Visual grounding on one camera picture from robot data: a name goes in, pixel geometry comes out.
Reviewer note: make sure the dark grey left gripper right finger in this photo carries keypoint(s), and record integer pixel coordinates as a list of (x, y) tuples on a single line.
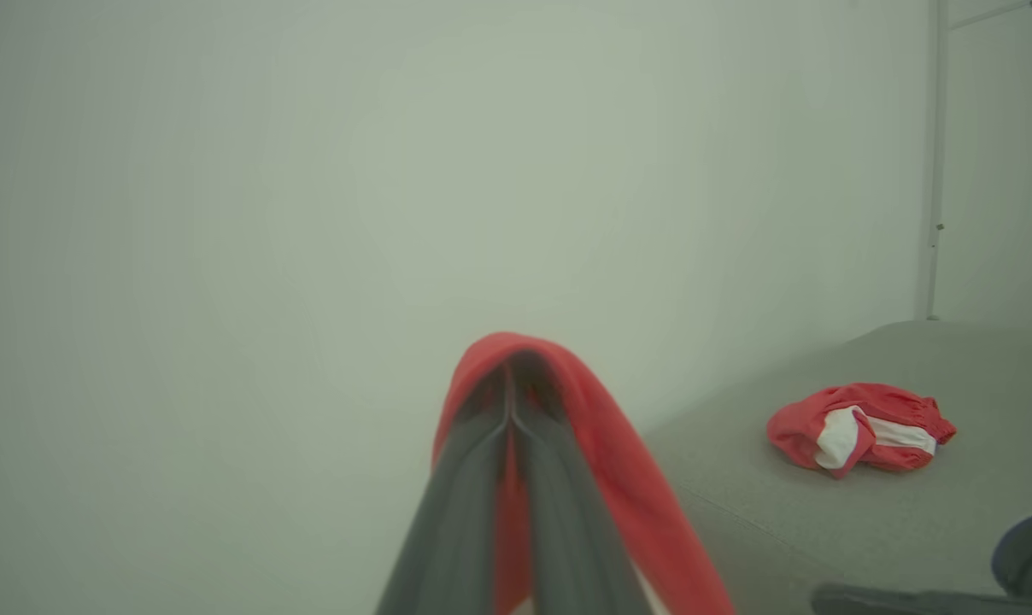
[(567, 530)]

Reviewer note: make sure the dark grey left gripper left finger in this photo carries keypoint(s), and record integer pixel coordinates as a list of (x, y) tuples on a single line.
[(460, 504)]

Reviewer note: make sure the red garment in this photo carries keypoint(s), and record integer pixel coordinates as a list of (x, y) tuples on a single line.
[(618, 461)]

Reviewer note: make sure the red shorts with white panels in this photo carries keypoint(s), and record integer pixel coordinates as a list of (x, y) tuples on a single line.
[(798, 427)]

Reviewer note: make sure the white metal frame pole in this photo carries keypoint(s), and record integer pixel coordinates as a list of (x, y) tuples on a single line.
[(936, 171)]

